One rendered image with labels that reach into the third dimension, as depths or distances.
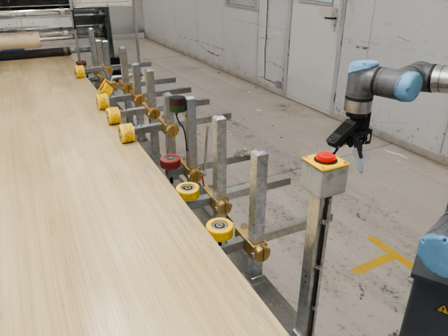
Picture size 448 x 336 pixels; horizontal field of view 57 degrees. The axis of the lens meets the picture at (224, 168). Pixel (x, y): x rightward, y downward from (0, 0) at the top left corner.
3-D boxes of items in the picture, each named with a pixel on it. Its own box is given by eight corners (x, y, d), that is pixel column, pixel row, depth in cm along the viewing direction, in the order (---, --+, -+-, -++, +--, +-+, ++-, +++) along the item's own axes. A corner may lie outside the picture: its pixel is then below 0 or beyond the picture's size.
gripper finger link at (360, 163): (377, 169, 140) (369, 143, 141) (365, 172, 138) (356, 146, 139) (371, 170, 143) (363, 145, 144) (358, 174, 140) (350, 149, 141)
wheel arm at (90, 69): (150, 65, 297) (150, 60, 295) (151, 66, 294) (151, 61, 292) (79, 72, 277) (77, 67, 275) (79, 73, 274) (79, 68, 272)
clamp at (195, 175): (190, 167, 172) (189, 156, 170) (203, 181, 161) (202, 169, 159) (177, 170, 170) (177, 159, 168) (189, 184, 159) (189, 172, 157)
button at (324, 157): (327, 157, 88) (327, 149, 87) (339, 164, 84) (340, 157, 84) (311, 160, 86) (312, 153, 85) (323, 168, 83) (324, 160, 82)
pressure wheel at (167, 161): (177, 176, 170) (176, 151, 165) (185, 185, 164) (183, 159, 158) (159, 180, 167) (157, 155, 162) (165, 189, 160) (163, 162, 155)
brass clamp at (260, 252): (249, 235, 133) (250, 222, 131) (271, 259, 122) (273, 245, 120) (233, 240, 131) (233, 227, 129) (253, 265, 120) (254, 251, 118)
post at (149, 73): (159, 160, 213) (151, 67, 191) (161, 163, 210) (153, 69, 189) (152, 161, 211) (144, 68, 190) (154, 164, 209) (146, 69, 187)
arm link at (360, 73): (373, 65, 125) (343, 60, 131) (367, 105, 130) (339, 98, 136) (387, 60, 131) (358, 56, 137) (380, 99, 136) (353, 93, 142)
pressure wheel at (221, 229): (211, 245, 128) (210, 214, 123) (235, 249, 126) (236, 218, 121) (203, 261, 122) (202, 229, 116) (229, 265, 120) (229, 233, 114)
